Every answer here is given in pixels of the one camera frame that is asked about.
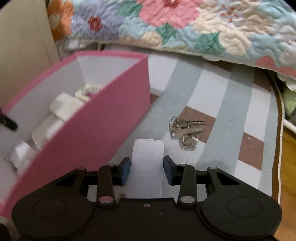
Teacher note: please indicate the white charger plug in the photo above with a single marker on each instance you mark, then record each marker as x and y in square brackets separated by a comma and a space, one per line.
[21, 156]

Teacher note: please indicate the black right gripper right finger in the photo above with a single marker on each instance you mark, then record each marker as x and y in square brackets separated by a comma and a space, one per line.
[184, 176]

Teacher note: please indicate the cream remote with display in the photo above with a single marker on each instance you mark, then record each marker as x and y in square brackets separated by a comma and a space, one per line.
[87, 92]

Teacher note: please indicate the floral quilt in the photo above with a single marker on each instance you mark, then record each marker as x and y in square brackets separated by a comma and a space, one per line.
[254, 33]

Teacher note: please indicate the white power adapter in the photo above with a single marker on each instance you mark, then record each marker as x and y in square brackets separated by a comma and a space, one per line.
[46, 130]

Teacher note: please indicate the silver key bunch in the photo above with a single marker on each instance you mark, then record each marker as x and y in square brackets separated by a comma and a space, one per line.
[186, 132]

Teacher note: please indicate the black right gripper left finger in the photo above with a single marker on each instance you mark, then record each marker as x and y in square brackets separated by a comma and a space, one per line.
[110, 176]

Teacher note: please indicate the green white cloth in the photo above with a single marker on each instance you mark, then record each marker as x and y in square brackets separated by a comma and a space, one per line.
[288, 95]

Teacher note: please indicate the beige cabinet panel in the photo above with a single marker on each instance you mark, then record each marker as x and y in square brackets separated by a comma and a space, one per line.
[27, 45]

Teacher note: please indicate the striped grey white rug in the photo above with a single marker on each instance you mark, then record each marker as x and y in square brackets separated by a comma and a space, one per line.
[239, 105]

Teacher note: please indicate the pink cardboard box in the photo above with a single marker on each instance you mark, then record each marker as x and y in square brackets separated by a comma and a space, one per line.
[93, 135]

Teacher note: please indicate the white remote pink label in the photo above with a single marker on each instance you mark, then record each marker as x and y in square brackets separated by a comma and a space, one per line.
[65, 106]

